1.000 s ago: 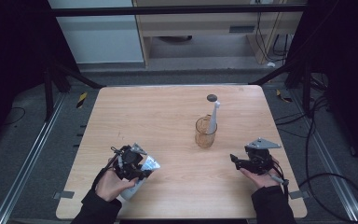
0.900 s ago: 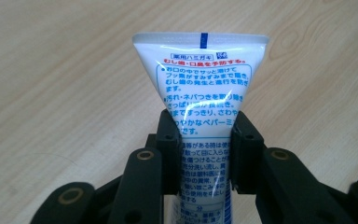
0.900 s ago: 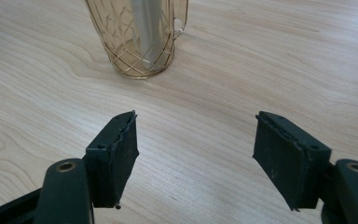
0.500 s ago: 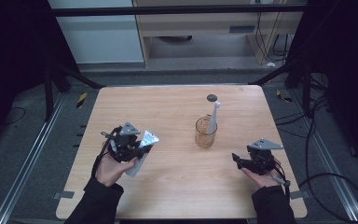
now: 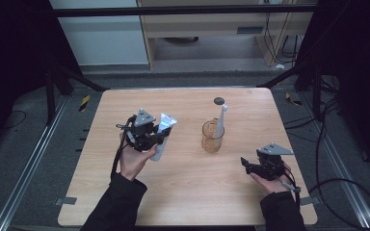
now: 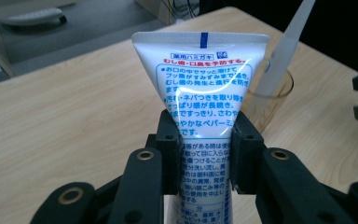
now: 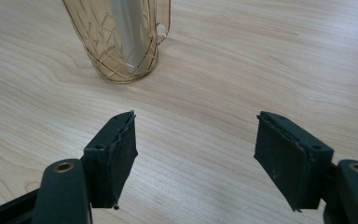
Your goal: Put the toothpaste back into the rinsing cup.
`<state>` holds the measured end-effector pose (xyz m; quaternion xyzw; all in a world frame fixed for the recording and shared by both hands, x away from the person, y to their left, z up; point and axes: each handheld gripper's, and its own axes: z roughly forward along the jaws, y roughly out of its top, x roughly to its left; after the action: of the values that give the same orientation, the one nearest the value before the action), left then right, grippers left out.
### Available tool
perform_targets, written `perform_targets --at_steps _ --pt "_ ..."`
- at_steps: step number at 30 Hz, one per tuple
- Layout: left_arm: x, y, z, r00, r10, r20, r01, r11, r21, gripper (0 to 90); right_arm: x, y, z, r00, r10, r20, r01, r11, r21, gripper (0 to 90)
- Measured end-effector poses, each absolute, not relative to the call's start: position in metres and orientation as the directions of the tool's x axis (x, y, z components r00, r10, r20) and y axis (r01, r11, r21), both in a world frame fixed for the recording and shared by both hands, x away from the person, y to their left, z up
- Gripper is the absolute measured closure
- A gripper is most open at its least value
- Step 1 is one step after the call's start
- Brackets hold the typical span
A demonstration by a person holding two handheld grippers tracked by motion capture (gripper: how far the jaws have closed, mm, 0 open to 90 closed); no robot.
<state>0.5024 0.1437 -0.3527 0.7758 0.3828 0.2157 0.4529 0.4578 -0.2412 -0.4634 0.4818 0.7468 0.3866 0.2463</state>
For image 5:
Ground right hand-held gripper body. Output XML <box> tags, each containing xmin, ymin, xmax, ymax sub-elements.
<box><xmin>253</xmin><ymin>142</ymin><xmax>295</xmax><ymax>181</ymax></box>

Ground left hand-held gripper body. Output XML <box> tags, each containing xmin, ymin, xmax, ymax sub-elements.
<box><xmin>116</xmin><ymin>109</ymin><xmax>158</xmax><ymax>152</ymax></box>

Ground white toothpaste tube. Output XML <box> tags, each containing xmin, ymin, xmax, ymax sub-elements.
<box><xmin>149</xmin><ymin>112</ymin><xmax>178</xmax><ymax>162</ymax></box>

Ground amber transparent cup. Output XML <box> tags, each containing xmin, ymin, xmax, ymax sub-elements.
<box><xmin>200</xmin><ymin>117</ymin><xmax>225</xmax><ymax>154</ymax></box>

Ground white electric toothbrush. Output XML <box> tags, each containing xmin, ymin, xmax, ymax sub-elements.
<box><xmin>214</xmin><ymin>103</ymin><xmax>228</xmax><ymax>140</ymax></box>

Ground person's right hand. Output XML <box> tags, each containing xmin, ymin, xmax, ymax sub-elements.
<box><xmin>250</xmin><ymin>163</ymin><xmax>293</xmax><ymax>195</ymax></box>

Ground person's left hand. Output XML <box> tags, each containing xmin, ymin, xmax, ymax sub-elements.
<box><xmin>119</xmin><ymin>133</ymin><xmax>159</xmax><ymax>182</ymax></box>

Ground yellow black striped tape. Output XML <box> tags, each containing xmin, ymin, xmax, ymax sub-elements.
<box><xmin>78</xmin><ymin>94</ymin><xmax>92</xmax><ymax>113</ymax></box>
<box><xmin>284</xmin><ymin>91</ymin><xmax>303</xmax><ymax>107</ymax></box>

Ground black metal stand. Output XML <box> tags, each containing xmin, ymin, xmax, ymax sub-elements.
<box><xmin>257</xmin><ymin>61</ymin><xmax>323</xmax><ymax>122</ymax></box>
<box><xmin>43</xmin><ymin>62</ymin><xmax>109</xmax><ymax>126</ymax></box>

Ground white cabinet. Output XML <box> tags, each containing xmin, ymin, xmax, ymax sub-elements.
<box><xmin>48</xmin><ymin>0</ymin><xmax>150</xmax><ymax>66</ymax></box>

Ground light wooden desk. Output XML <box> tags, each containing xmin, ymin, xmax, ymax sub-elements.
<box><xmin>138</xmin><ymin>0</ymin><xmax>317</xmax><ymax>70</ymax></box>

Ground dark curtain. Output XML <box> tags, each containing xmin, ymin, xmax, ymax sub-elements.
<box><xmin>297</xmin><ymin>0</ymin><xmax>370</xmax><ymax>179</ymax></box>
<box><xmin>0</xmin><ymin>0</ymin><xmax>82</xmax><ymax>158</ymax></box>

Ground black horizontal bar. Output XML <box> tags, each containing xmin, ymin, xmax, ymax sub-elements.
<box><xmin>49</xmin><ymin>4</ymin><xmax>319</xmax><ymax>18</ymax></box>

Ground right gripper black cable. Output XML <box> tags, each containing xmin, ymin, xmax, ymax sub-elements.
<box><xmin>278</xmin><ymin>172</ymin><xmax>303</xmax><ymax>211</ymax></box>

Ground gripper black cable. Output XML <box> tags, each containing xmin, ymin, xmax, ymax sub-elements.
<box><xmin>110</xmin><ymin>115</ymin><xmax>135</xmax><ymax>181</ymax></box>
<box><xmin>278</xmin><ymin>172</ymin><xmax>303</xmax><ymax>211</ymax></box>

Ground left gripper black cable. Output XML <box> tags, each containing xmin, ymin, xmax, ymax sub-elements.
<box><xmin>110</xmin><ymin>115</ymin><xmax>135</xmax><ymax>181</ymax></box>

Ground thick black looped floor cable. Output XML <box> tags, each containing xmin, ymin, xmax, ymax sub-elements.
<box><xmin>307</xmin><ymin>99</ymin><xmax>370</xmax><ymax>231</ymax></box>

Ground grey table bracket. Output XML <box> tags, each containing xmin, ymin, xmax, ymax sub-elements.
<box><xmin>300</xmin><ymin>195</ymin><xmax>321</xmax><ymax>206</ymax></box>
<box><xmin>55</xmin><ymin>196</ymin><xmax>78</xmax><ymax>207</ymax></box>

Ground thin black floor cables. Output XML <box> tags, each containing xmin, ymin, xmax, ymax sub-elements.
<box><xmin>283</xmin><ymin>114</ymin><xmax>322</xmax><ymax>142</ymax></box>

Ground aluminium floor rail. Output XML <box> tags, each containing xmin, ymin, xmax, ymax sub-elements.
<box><xmin>0</xmin><ymin>95</ymin><xmax>69</xmax><ymax>231</ymax></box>
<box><xmin>298</xmin><ymin>92</ymin><xmax>370</xmax><ymax>230</ymax></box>

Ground thin black floor cable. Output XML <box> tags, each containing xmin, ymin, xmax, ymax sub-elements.
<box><xmin>5</xmin><ymin>110</ymin><xmax>27</xmax><ymax>130</ymax></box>

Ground hanging black desk cables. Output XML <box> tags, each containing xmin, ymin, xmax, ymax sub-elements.
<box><xmin>263</xmin><ymin>13</ymin><xmax>301</xmax><ymax>65</ymax></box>

